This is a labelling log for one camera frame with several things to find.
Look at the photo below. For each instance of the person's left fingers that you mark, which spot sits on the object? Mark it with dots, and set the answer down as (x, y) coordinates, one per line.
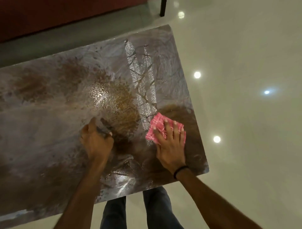
(92, 123)

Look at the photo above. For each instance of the person's right forearm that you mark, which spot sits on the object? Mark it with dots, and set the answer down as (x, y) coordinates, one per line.
(212, 203)

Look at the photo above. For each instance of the black wristband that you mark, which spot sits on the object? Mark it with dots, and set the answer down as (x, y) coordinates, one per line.
(180, 170)

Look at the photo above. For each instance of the person's right middle finger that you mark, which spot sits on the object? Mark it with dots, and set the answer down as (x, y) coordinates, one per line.
(168, 131)

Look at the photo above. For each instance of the pink checked cleaning cloth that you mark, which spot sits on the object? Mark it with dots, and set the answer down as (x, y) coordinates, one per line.
(157, 126)

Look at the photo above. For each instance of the person's right little finger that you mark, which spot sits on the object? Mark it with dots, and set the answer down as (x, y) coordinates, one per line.
(183, 136)

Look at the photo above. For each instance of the person's right hand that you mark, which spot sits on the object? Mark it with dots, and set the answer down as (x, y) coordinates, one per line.
(171, 153)

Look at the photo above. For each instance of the person's right leg in jeans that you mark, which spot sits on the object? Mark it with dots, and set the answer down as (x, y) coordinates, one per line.
(158, 207)

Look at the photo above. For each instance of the person's leg in jeans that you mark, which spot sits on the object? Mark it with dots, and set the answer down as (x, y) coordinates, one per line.
(114, 214)
(158, 207)

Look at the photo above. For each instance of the dark red sofa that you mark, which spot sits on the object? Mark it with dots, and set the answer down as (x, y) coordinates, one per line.
(59, 16)

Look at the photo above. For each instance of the person's left forearm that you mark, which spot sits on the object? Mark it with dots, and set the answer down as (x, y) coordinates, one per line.
(82, 193)

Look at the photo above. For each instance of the person's left hand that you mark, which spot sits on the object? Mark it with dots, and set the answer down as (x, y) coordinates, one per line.
(98, 144)

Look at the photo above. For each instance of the black furniture leg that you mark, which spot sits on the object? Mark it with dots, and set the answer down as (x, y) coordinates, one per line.
(163, 7)

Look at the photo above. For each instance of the person's left leg in jeans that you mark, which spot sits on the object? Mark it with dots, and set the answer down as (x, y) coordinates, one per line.
(114, 214)

